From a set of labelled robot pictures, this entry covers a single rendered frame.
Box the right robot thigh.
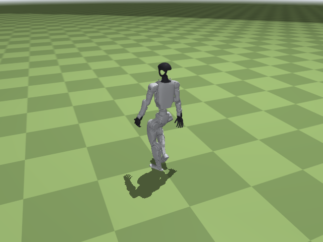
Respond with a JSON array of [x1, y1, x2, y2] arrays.
[[156, 112, 173, 135]]

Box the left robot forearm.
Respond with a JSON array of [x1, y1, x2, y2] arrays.
[[137, 100, 148, 119]]

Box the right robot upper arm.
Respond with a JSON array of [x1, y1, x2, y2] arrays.
[[173, 80, 180, 102]]

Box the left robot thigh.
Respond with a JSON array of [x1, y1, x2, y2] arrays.
[[147, 117, 162, 151]]

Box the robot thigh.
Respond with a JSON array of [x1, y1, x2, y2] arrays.
[[156, 112, 173, 135], [147, 117, 162, 151]]

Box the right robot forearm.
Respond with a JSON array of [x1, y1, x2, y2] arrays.
[[175, 100, 182, 116]]

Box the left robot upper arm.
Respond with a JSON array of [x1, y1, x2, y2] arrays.
[[144, 83, 158, 106]]

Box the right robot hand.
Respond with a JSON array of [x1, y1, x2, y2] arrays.
[[175, 113, 183, 128]]

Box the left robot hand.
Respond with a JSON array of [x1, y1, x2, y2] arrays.
[[134, 117, 143, 127]]

